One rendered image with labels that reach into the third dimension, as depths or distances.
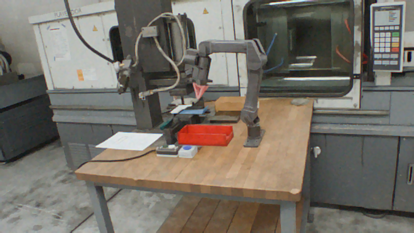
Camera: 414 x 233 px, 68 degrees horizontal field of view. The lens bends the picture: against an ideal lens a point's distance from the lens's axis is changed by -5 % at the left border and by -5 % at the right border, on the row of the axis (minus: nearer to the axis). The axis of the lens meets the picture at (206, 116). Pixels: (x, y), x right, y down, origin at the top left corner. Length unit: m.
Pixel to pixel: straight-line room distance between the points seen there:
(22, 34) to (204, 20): 5.20
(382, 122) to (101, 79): 2.22
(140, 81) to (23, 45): 5.46
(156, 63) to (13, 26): 5.70
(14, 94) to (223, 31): 3.09
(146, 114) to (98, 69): 1.18
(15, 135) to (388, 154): 4.09
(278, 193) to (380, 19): 1.21
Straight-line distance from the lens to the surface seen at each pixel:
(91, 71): 3.01
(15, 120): 4.62
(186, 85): 1.71
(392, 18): 2.00
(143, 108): 1.86
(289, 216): 1.24
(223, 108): 1.98
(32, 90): 4.77
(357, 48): 2.12
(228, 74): 2.33
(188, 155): 1.44
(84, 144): 3.35
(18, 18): 7.10
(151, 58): 1.75
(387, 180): 2.45
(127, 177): 1.38
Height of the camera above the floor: 1.51
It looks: 18 degrees down
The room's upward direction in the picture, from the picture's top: 7 degrees counter-clockwise
